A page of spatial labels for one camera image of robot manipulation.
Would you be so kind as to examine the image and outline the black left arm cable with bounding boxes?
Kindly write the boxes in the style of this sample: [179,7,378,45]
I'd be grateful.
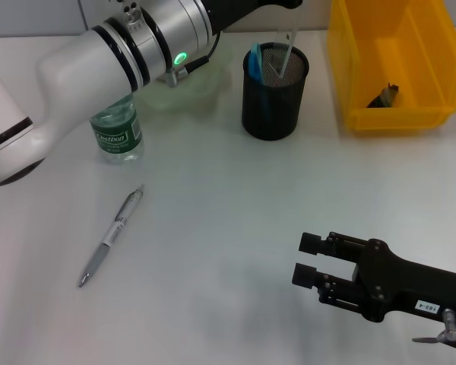
[157,32,221,88]

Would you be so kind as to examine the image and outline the black mesh pen cup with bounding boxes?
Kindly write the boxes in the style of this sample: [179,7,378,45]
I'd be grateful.
[241,41,311,141]

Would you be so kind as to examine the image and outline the translucent green fruit bowl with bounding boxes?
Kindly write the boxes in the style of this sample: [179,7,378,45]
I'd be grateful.
[136,32,233,112]

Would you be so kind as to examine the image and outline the silver ballpoint pen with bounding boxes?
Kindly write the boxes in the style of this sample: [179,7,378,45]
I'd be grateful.
[78,183,145,289]

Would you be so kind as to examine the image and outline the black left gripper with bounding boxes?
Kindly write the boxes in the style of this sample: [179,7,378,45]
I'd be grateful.
[203,0,304,36]

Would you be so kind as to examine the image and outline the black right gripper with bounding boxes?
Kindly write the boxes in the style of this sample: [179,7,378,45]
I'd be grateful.
[291,231,456,330]

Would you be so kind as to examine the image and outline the clear plastic ruler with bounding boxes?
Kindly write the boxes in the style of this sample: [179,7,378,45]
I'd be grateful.
[268,25,299,83]

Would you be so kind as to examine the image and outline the blue scissors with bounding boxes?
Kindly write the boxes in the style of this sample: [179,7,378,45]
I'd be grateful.
[248,42,270,87]

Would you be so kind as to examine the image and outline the grey right arm cable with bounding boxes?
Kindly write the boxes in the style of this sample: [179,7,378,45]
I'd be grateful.
[412,307,456,354]

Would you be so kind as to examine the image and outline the green plastic wrapper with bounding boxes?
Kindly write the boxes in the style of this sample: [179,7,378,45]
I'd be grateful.
[366,82,402,110]

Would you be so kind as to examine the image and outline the yellow plastic bin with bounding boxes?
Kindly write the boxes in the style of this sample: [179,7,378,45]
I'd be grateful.
[326,0,456,137]

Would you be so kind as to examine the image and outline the clear green-label water bottle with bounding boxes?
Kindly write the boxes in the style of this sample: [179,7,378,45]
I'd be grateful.
[89,92,144,165]

